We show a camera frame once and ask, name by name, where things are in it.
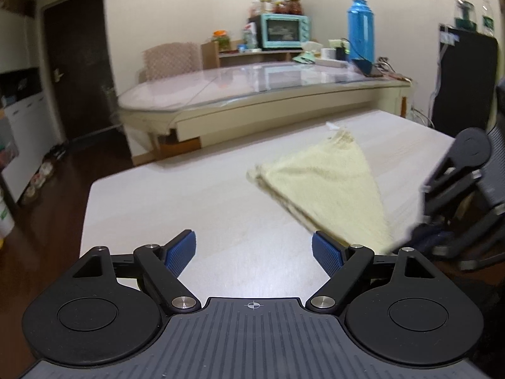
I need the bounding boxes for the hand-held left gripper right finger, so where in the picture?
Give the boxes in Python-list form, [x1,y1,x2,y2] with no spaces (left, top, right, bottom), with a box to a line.
[305,232,438,317]

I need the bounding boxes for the dark door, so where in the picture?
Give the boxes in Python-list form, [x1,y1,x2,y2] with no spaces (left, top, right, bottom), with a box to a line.
[36,0,118,144]

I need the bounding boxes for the clear plastic bottle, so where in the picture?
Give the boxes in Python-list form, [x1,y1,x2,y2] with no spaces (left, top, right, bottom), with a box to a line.
[480,0,496,39]

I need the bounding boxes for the orange-lid jar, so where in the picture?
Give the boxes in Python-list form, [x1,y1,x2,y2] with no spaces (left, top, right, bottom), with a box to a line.
[211,29,230,53]

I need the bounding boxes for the wooden shelf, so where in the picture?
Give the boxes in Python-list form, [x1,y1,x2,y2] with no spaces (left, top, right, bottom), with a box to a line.
[201,41,305,69]

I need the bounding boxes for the yellow towel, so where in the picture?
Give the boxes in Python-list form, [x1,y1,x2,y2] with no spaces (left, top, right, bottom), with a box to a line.
[246,128,395,254]

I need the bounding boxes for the green tissue box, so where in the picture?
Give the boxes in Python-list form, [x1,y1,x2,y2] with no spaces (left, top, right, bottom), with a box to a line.
[294,41,321,64]

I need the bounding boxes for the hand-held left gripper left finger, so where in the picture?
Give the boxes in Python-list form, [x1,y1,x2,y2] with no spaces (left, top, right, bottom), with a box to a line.
[73,229,200,313]

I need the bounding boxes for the white cabinet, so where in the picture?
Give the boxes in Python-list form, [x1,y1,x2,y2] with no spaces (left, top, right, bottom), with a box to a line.
[0,67,60,202]

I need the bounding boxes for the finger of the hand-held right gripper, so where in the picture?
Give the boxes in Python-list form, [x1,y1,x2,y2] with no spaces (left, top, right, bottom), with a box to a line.
[402,205,505,272]
[420,157,483,222]

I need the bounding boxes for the teal toaster oven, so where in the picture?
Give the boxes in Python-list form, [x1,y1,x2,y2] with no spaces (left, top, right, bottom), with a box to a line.
[248,14,310,51]

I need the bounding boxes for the chair with pink cover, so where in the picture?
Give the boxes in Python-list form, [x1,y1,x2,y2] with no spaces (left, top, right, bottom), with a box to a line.
[137,42,203,84]

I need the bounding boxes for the glass-topped dining table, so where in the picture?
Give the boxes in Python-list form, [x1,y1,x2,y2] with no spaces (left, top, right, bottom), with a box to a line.
[117,61,413,157]

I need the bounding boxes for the white bottle with red label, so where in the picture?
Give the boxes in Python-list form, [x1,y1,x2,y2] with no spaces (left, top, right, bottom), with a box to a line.
[241,23,258,50]

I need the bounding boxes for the blue thermos flask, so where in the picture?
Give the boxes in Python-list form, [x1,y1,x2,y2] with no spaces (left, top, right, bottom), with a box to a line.
[347,0,375,64]

